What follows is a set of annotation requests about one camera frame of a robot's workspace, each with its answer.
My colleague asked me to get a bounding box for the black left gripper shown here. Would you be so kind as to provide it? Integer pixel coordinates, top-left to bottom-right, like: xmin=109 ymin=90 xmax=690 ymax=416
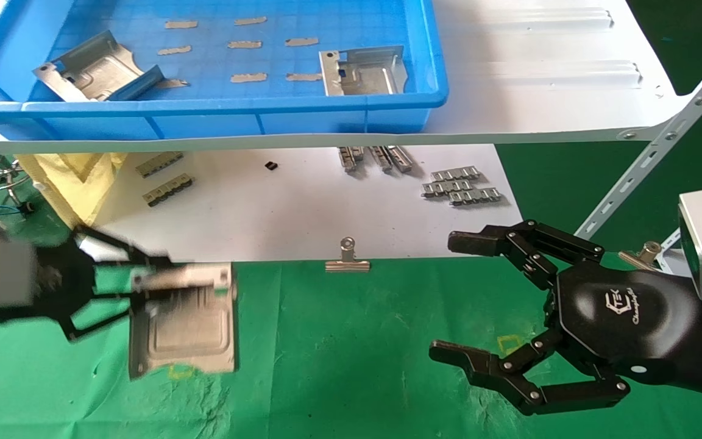
xmin=36 ymin=227 xmax=176 ymax=342

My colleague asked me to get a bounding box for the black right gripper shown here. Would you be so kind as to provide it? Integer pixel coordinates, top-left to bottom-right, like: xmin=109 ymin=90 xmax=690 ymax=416
xmin=429 ymin=219 xmax=702 ymax=416

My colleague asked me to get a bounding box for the stamped metal bracket part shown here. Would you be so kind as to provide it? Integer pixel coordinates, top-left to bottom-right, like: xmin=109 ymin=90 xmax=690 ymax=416
xmin=319 ymin=46 xmax=408 ymax=97
xmin=32 ymin=30 xmax=165 ymax=103
xmin=127 ymin=262 xmax=239 ymax=380

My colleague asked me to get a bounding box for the silver metal link strip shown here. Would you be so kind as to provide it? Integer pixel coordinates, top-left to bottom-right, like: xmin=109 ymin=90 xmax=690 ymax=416
xmin=430 ymin=166 xmax=481 ymax=182
xmin=421 ymin=179 xmax=472 ymax=198
xmin=448 ymin=188 xmax=502 ymax=206

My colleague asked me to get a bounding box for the grey connector strip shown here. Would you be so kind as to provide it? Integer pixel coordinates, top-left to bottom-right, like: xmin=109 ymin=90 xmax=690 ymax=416
xmin=143 ymin=174 xmax=194 ymax=208
xmin=135 ymin=152 xmax=183 ymax=179

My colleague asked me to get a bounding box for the yellow cloth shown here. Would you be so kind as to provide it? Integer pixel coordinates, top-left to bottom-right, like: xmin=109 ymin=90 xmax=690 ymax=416
xmin=15 ymin=152 xmax=127 ymax=232

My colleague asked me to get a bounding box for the green cloth mat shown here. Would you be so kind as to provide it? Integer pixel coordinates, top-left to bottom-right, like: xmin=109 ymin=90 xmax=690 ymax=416
xmin=0 ymin=251 xmax=702 ymax=439

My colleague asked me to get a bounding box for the silver binder clip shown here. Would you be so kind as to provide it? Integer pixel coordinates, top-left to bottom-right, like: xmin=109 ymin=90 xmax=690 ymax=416
xmin=325 ymin=237 xmax=371 ymax=273
xmin=617 ymin=241 xmax=662 ymax=271

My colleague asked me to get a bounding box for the white paper sheet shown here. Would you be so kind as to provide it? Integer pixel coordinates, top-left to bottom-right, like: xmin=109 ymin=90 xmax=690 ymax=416
xmin=73 ymin=145 xmax=523 ymax=265

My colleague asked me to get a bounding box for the blue plastic bin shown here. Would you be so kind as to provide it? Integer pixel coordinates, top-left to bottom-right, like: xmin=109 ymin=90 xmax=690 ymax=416
xmin=0 ymin=0 xmax=449 ymax=141

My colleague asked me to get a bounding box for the white metal shelf board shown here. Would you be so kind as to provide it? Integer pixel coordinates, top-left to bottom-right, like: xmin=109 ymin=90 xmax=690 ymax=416
xmin=0 ymin=0 xmax=693 ymax=155

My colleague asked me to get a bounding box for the silver metal rail piece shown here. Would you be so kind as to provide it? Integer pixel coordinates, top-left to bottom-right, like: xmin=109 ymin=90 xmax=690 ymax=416
xmin=386 ymin=146 xmax=414 ymax=173
xmin=368 ymin=146 xmax=392 ymax=172
xmin=338 ymin=146 xmax=365 ymax=173

